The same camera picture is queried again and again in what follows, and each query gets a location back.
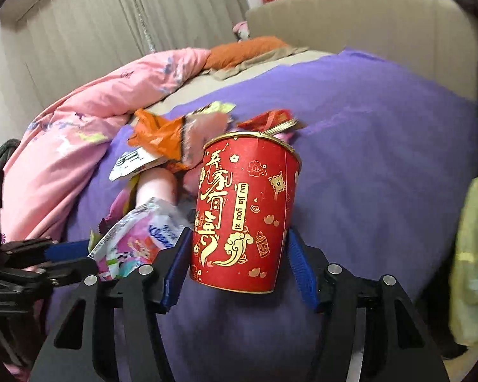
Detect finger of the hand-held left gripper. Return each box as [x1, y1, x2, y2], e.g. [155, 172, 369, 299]
[0, 239, 90, 265]
[0, 258, 99, 299]

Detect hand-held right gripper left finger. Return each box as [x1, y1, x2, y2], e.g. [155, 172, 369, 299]
[31, 229, 194, 382]

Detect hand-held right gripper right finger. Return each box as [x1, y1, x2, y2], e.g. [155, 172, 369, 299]
[287, 227, 451, 382]

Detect pink white tissue packet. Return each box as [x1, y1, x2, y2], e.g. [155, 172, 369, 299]
[88, 202, 192, 283]

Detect red paper cup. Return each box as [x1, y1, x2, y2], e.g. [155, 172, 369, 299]
[188, 131, 302, 295]

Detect orange plastic bag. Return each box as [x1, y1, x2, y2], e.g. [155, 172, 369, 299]
[127, 109, 202, 173]

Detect yellow-green plastic bag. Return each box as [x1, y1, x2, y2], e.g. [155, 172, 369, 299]
[448, 175, 478, 347]

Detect dark grey cloth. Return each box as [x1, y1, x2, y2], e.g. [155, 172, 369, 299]
[0, 139, 20, 170]

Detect pale pink pouch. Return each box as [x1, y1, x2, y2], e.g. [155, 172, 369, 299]
[135, 167, 180, 211]

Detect white barcode wrapper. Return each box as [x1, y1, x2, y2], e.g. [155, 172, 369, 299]
[109, 148, 168, 181]

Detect pink floral quilt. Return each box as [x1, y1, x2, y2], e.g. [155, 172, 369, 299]
[2, 48, 212, 243]

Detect purple blanket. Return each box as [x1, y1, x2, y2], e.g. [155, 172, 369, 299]
[48, 50, 478, 382]

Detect pink snack packet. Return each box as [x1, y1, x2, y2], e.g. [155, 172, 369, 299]
[181, 111, 232, 192]

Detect red foil wrapper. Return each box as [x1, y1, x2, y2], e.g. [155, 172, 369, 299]
[237, 108, 305, 134]

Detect yellow-green wrapper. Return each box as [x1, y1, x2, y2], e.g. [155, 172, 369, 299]
[191, 101, 236, 117]

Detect beige cloth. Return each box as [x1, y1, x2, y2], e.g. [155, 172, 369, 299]
[207, 46, 309, 80]

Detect beige curtain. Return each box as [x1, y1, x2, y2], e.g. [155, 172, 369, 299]
[0, 0, 250, 128]

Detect orange pillow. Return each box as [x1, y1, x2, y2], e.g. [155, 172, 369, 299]
[203, 36, 289, 70]

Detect beige padded headboard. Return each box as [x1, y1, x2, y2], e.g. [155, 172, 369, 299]
[245, 0, 478, 100]

